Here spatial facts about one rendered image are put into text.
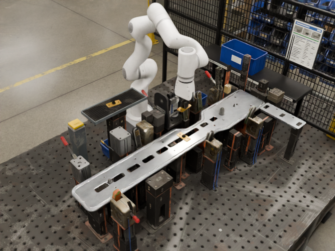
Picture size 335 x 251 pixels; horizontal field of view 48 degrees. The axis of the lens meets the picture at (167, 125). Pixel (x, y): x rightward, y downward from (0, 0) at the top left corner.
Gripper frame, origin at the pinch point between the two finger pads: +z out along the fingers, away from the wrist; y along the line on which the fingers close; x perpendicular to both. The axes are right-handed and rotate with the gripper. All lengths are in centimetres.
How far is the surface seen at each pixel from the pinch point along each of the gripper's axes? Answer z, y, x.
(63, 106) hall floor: 124, -200, 55
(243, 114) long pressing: 26, 14, 46
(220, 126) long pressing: 26.2, 9.0, 25.7
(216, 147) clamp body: 21.9, 20.2, 4.2
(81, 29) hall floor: 124, -338, 198
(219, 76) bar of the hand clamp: 11, -10, 52
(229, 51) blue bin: 13, -26, 89
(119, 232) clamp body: 39, 9, -61
